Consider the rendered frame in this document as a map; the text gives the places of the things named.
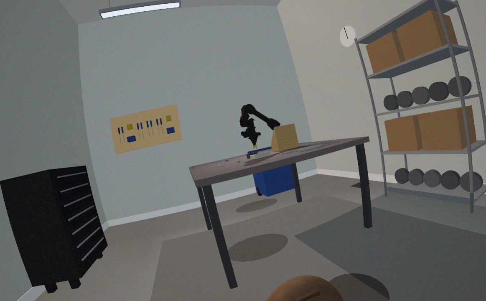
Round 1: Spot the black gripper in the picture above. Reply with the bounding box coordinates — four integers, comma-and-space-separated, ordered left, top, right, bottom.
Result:
244, 126, 261, 145

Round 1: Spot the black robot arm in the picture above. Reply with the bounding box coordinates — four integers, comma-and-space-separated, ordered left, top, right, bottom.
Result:
240, 104, 280, 136

